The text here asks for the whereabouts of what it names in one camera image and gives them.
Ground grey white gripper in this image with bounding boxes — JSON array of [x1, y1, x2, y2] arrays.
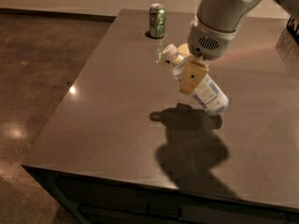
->
[[179, 15, 238, 94]]

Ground clear blue-label plastic bottle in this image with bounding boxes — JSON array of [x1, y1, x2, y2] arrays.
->
[[163, 44, 229, 116]]

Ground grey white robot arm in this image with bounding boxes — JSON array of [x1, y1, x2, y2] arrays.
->
[[187, 0, 299, 60]]

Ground yellow sponge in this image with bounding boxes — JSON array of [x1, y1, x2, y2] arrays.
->
[[178, 43, 190, 55]]

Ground green soda can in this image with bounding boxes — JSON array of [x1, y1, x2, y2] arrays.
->
[[149, 3, 165, 38]]

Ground dark counter cabinet base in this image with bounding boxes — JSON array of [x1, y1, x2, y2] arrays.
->
[[22, 165, 299, 224]]

